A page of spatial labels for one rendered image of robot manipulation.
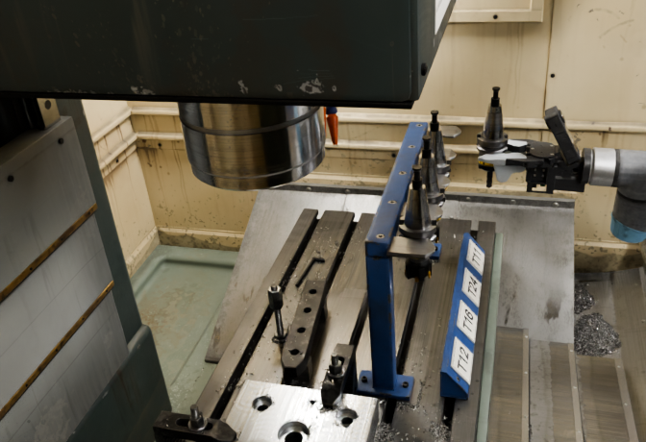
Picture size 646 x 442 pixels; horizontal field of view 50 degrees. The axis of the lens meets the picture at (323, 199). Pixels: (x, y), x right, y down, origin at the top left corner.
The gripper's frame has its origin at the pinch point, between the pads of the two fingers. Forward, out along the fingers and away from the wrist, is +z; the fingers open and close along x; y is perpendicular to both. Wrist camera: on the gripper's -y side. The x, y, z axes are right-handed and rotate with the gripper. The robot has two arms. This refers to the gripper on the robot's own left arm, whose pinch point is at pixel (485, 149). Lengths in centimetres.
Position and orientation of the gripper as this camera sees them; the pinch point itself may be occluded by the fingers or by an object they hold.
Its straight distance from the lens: 143.7
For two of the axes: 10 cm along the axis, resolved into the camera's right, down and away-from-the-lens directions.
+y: 0.5, 8.7, 4.9
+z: -9.6, -0.9, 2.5
